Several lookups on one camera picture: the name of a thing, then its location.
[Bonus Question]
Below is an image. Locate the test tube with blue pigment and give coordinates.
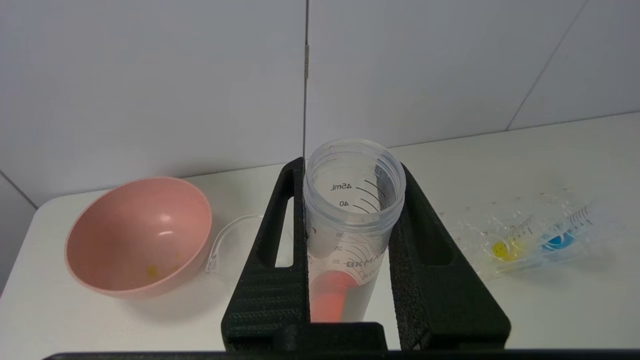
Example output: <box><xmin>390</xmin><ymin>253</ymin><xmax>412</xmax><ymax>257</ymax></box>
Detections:
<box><xmin>540</xmin><ymin>202</ymin><xmax>598</xmax><ymax>252</ymax></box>

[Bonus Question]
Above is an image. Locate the clear acrylic test tube rack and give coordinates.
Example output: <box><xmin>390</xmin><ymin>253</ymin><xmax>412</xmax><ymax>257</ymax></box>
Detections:
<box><xmin>440</xmin><ymin>192</ymin><xmax>616</xmax><ymax>281</ymax></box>

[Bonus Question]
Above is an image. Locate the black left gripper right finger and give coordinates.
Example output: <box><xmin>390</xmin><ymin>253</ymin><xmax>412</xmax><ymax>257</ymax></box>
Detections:
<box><xmin>387</xmin><ymin>162</ymin><xmax>512</xmax><ymax>351</ymax></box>

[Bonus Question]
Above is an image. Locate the clear glass beaker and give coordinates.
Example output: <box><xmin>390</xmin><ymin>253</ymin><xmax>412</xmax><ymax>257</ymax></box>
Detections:
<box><xmin>206</xmin><ymin>214</ymin><xmax>296</xmax><ymax>276</ymax></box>

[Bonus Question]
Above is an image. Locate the test tube with yellow pigment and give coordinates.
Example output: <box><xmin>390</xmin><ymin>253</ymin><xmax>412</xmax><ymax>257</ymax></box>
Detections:
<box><xmin>490</xmin><ymin>215</ymin><xmax>536</xmax><ymax>262</ymax></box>

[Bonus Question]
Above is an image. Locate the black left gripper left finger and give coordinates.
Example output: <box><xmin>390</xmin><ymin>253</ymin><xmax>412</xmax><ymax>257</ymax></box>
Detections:
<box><xmin>221</xmin><ymin>157</ymin><xmax>311</xmax><ymax>351</ymax></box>

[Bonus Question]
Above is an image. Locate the pink plastic bowl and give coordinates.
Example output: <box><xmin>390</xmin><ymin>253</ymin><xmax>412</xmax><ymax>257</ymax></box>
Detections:
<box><xmin>65</xmin><ymin>176</ymin><xmax>213</xmax><ymax>300</ymax></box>

